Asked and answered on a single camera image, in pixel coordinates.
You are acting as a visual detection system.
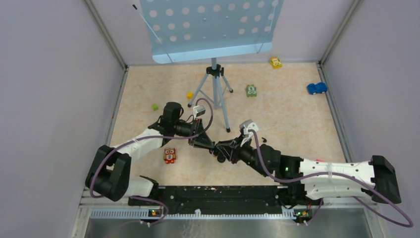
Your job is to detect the red owl number block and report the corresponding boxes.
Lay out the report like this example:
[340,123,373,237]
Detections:
[164,148,177,164]

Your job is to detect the earbuds case base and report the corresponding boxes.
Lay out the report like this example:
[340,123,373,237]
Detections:
[212,144,223,157]

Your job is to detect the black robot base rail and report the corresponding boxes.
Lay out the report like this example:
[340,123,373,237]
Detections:
[128,185,324,218]

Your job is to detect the blue toy car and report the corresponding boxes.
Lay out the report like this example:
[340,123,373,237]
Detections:
[307,82,328,95]

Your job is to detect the black earbuds charging case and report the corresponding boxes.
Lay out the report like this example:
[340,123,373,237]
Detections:
[217,154,226,163]

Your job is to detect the yellow toy block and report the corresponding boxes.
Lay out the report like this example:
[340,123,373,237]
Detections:
[270,57,282,69]

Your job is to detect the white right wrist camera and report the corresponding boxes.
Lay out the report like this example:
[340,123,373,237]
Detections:
[240,119,259,147]

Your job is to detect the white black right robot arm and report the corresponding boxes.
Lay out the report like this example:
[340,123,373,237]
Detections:
[212,137,401,204]

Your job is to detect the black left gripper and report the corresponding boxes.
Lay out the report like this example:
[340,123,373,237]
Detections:
[172,118,214,150]

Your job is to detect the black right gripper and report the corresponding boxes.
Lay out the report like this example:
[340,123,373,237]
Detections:
[217,132,270,177]

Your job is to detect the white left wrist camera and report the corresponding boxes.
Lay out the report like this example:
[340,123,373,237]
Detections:
[193,105,206,119]

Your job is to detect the green monster toy block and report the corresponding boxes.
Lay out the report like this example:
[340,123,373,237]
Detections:
[245,84,257,97]

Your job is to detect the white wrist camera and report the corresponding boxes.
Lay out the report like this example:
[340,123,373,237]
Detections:
[193,105,206,119]
[240,119,259,147]

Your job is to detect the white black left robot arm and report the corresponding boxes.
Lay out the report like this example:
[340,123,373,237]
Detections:
[85,102,213,205]

